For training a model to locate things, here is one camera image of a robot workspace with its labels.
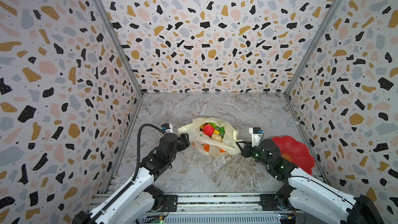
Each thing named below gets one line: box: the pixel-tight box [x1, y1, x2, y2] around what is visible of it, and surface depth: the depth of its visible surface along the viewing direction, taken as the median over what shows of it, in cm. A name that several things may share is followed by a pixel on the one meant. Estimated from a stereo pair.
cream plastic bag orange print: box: [177, 117, 242, 158], surface depth 82 cm
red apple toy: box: [202, 123, 216, 137], surface depth 94 cm
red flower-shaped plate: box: [271, 135, 316, 176], surface depth 94 cm
